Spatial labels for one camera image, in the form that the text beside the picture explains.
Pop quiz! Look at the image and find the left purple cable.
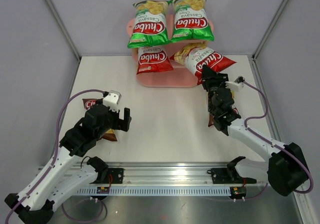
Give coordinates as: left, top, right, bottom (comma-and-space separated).
6, 89, 111, 221

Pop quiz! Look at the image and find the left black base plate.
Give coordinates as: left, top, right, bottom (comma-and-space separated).
94, 168, 125, 184

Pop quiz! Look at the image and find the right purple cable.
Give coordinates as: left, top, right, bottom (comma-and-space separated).
243, 81, 315, 194

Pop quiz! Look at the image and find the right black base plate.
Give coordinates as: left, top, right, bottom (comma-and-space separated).
206, 168, 257, 185

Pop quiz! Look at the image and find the white slotted cable duct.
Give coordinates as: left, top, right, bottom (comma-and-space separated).
75, 186, 231, 197

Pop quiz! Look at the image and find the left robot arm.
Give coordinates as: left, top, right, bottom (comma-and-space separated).
4, 104, 132, 224

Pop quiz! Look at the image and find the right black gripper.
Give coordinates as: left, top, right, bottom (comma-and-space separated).
202, 65, 230, 114

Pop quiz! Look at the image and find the aluminium mounting rail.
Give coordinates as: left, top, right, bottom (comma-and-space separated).
37, 162, 271, 187

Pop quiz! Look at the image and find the green Chuba chips bag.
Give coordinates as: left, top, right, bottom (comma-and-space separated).
171, 0, 215, 42
127, 0, 170, 48

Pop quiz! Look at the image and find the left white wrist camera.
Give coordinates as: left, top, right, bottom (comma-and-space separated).
102, 90, 122, 113

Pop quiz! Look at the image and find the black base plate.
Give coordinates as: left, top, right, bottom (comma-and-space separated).
94, 168, 125, 184
206, 168, 257, 185

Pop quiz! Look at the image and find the purple cable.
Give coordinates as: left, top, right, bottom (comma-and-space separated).
243, 81, 315, 194
6, 89, 111, 221

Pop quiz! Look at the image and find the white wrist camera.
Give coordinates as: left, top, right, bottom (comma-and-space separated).
225, 76, 245, 92
102, 90, 122, 113

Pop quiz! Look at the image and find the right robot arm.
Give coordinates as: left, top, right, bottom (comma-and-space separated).
201, 65, 314, 196

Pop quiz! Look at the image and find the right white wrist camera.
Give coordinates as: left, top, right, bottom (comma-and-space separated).
225, 76, 245, 92

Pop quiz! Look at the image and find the brown chuba chips bag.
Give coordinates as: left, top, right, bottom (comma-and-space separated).
82, 98, 118, 142
207, 87, 241, 133

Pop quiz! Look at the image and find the red Chuba chips bag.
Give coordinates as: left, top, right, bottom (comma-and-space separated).
170, 42, 236, 85
137, 46, 174, 74

